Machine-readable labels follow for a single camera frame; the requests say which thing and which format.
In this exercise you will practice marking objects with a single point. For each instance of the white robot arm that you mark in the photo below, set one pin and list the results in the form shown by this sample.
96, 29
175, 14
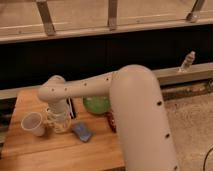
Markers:
138, 108

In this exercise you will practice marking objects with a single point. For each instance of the green bowl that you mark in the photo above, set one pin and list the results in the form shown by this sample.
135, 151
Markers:
97, 105

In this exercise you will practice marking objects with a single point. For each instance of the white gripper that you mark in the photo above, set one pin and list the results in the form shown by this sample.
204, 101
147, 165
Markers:
58, 115

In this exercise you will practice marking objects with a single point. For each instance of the red brown snack packet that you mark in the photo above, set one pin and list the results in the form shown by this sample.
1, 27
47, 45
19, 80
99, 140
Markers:
111, 121

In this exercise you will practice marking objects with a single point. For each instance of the clear bottle on ledge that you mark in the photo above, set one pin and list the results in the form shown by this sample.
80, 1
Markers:
188, 61

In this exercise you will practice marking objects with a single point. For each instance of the wooden table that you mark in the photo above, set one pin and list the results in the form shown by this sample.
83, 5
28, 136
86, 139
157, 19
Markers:
23, 151

